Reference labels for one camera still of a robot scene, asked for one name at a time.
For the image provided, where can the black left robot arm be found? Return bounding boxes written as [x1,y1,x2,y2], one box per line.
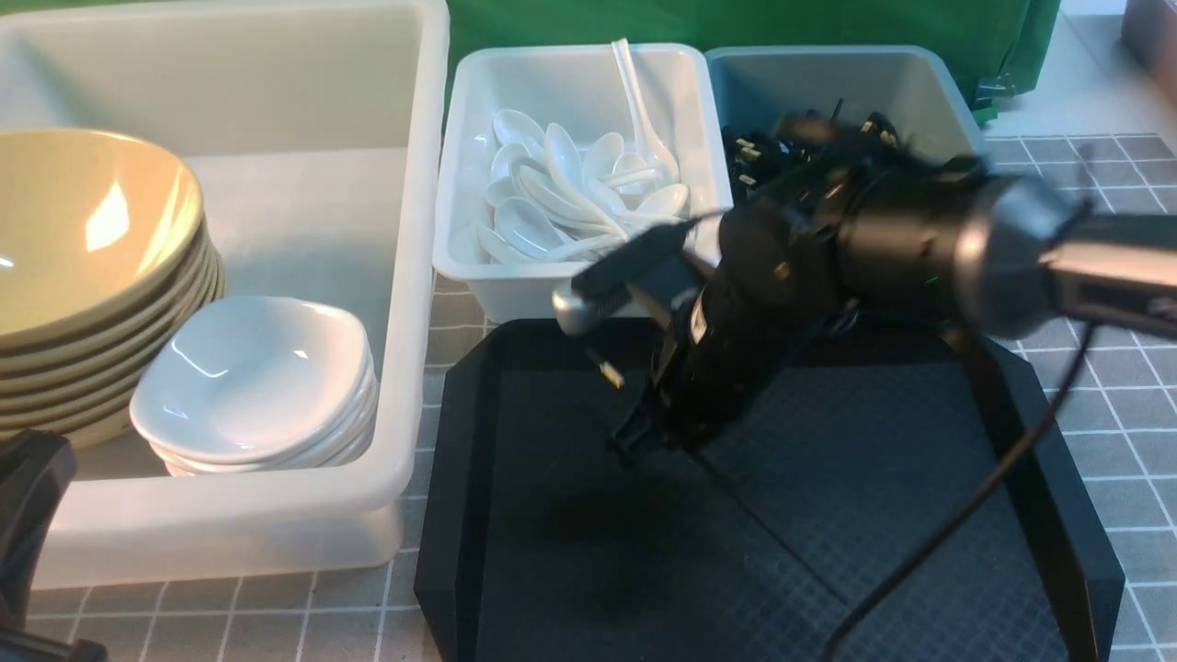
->
[1,430,109,661]

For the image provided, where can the stack of yellow-green bowls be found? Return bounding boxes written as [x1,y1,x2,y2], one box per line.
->
[0,221,228,451]

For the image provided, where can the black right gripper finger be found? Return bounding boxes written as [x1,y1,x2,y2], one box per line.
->
[607,404,681,465]

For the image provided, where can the upright white spoon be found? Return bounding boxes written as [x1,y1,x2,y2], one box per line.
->
[611,38,680,184]

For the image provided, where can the white rectangular spoon bin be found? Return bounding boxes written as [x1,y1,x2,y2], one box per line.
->
[433,44,732,325]

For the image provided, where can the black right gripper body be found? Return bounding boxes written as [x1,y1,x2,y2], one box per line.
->
[644,276,827,439]

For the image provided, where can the black chopstick gold band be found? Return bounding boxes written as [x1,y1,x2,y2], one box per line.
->
[584,347,626,391]

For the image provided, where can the pile of white spoons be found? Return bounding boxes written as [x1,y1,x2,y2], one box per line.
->
[480,108,692,263]

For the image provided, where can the green cloth backdrop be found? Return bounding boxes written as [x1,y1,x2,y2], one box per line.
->
[447,1,1060,106]

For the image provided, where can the pile of black chopsticks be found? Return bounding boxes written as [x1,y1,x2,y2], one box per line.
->
[722,99,907,201]

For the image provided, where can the white ceramic soup spoon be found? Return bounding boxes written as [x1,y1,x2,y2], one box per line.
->
[543,123,636,240]

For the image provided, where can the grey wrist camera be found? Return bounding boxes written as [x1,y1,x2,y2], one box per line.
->
[552,219,703,337]

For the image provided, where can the black cable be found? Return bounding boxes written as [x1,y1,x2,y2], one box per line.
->
[818,322,1100,662]

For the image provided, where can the black chopstick plain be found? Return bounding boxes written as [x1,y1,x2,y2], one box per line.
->
[689,450,849,605]

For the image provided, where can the stack of white dishes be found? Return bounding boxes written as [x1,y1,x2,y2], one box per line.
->
[129,296,380,476]

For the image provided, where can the black plastic serving tray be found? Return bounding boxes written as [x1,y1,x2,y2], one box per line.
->
[414,315,1126,662]

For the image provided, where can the large white plastic tub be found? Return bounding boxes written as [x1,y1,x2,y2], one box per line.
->
[4,1,450,590]

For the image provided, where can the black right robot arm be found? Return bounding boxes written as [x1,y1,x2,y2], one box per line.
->
[609,117,1173,461]

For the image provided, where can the teal rectangular chopstick bin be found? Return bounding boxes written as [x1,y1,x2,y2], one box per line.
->
[706,45,982,230]

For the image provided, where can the yellow-green noodle bowl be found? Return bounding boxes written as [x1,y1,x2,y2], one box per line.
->
[1,127,205,350]

